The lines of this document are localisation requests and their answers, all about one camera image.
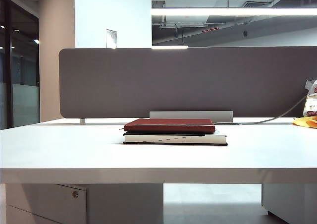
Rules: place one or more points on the red leather-bound book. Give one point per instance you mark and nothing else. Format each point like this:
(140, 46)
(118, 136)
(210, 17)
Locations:
(169, 127)

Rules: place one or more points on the black hardcover book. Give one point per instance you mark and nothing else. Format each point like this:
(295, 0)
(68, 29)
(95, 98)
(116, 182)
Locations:
(174, 140)

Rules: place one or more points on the grey fabric desk divider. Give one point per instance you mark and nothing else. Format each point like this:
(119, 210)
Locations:
(173, 85)

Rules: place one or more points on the short hanging linear light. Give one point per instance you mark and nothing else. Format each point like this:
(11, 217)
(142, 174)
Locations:
(171, 47)

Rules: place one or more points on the red ceiling sign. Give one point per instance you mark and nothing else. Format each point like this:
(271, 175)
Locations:
(210, 30)

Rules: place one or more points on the round silver drawer lock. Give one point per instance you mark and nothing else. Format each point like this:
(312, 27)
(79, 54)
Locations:
(75, 194)

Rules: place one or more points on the ceiling air vent grille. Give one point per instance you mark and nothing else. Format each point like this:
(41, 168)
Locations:
(258, 4)

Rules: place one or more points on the white drawer cabinet with lock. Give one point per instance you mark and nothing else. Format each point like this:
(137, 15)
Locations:
(49, 204)

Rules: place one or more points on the yellow cloth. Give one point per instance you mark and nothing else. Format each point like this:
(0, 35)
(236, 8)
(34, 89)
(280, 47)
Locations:
(307, 122)

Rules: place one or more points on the clear plastic snack bag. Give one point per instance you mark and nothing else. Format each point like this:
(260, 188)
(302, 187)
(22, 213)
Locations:
(312, 105)

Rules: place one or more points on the black framed glass partition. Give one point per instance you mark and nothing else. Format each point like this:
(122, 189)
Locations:
(9, 60)

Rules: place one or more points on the plain white cabinet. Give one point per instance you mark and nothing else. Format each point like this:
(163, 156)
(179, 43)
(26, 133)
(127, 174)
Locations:
(292, 199)

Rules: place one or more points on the white divider bracket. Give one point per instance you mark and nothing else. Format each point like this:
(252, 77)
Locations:
(83, 121)

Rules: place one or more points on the silver wall plate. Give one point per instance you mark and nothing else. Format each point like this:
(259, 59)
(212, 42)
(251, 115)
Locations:
(111, 38)

